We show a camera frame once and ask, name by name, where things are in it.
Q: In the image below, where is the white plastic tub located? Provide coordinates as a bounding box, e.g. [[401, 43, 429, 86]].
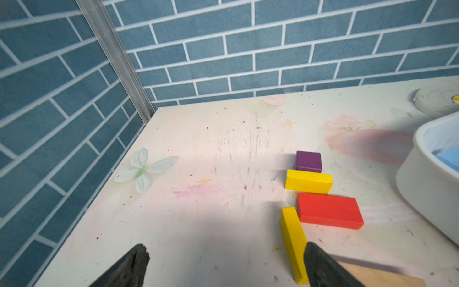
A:
[[396, 112, 459, 243]]

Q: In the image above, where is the light blue block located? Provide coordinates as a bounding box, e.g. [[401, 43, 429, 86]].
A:
[[434, 147, 459, 172]]

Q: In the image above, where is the red rectangular block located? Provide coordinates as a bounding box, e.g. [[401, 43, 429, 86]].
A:
[[297, 193, 364, 230]]

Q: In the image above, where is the natural wood plank block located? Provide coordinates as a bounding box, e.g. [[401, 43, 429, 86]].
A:
[[338, 262, 427, 287]]

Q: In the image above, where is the purple cube block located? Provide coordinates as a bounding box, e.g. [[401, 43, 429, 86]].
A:
[[295, 151, 323, 173]]

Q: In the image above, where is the short yellow block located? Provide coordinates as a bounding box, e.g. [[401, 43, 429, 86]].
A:
[[285, 170, 333, 194]]

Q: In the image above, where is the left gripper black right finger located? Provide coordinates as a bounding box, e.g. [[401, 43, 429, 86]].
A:
[[304, 242, 364, 287]]

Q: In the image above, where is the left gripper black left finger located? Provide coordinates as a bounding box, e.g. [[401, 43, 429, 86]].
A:
[[90, 244, 150, 287]]

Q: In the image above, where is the white tape roll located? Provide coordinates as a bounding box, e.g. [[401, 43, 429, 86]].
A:
[[414, 83, 459, 118]]

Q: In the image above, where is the long yellow block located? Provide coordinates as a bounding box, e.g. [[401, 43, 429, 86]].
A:
[[280, 207, 310, 285]]

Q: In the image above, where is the aluminium corner post left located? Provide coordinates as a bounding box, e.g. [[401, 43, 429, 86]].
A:
[[76, 0, 155, 124]]

